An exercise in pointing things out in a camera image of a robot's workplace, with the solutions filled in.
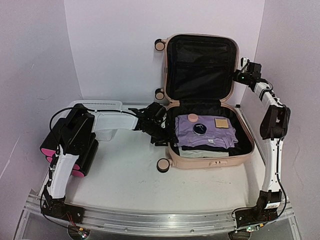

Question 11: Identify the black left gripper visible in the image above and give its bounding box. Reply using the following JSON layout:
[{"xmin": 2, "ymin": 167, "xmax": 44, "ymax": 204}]
[{"xmin": 147, "ymin": 121, "xmax": 180, "ymax": 148}]

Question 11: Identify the beige hard-shell suitcase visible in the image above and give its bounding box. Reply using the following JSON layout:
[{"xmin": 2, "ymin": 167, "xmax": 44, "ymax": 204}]
[{"xmin": 154, "ymin": 34, "xmax": 255, "ymax": 170}]

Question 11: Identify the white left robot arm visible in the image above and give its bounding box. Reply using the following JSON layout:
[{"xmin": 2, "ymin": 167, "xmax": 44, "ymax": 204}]
[{"xmin": 43, "ymin": 102, "xmax": 169, "ymax": 219}]

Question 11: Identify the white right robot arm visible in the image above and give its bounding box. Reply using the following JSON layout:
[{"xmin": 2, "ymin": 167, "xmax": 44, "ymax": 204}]
[{"xmin": 234, "ymin": 58, "xmax": 291, "ymax": 222}]

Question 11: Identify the round black compact case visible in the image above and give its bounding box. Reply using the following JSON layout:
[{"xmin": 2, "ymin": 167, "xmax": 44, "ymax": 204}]
[{"xmin": 192, "ymin": 123, "xmax": 207, "ymax": 136}]

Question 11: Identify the white perforated plastic basket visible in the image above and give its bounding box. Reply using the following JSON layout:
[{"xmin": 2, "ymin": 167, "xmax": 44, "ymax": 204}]
[{"xmin": 68, "ymin": 100, "xmax": 129, "ymax": 142}]

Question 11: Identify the square tan coaster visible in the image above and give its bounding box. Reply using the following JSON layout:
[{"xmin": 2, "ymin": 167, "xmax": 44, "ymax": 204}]
[{"xmin": 214, "ymin": 118, "xmax": 230, "ymax": 129}]

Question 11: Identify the purple folded shirt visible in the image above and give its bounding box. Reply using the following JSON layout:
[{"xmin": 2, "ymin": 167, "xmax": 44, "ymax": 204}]
[{"xmin": 175, "ymin": 114, "xmax": 239, "ymax": 149}]

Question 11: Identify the black pink drawer organizer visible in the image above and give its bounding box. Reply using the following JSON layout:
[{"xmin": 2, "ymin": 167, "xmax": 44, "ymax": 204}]
[{"xmin": 39, "ymin": 117, "xmax": 100, "ymax": 178}]

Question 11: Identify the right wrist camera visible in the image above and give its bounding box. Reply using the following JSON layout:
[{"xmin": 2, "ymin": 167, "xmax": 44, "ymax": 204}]
[{"xmin": 240, "ymin": 57, "xmax": 250, "ymax": 71}]

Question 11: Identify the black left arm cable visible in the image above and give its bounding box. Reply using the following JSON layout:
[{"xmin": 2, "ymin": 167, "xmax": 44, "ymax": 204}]
[{"xmin": 49, "ymin": 106, "xmax": 76, "ymax": 131}]

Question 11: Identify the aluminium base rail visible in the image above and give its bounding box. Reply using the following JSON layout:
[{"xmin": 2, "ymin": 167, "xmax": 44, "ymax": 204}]
[{"xmin": 15, "ymin": 193, "xmax": 299, "ymax": 239}]

